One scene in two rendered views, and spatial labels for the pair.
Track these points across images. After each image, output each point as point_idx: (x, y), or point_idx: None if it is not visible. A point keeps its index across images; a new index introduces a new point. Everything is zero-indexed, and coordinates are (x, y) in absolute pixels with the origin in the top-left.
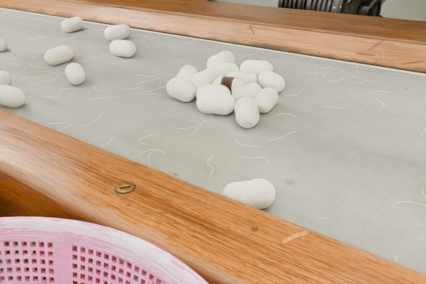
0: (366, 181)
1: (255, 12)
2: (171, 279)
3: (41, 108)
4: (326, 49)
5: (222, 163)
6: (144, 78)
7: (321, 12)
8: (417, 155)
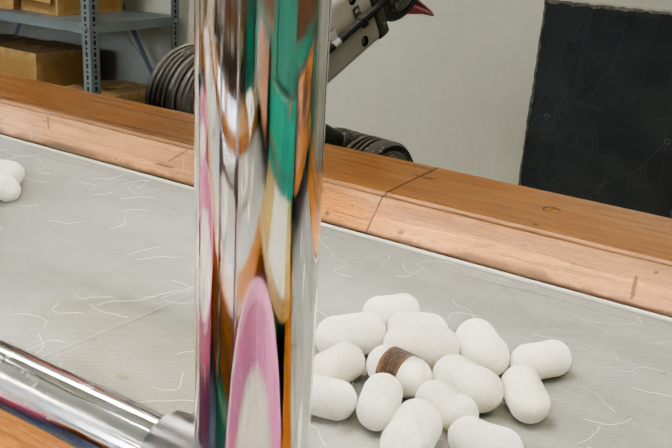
0: (4, 294)
1: (73, 100)
2: None
3: None
4: (124, 156)
5: None
6: None
7: (159, 108)
8: (94, 275)
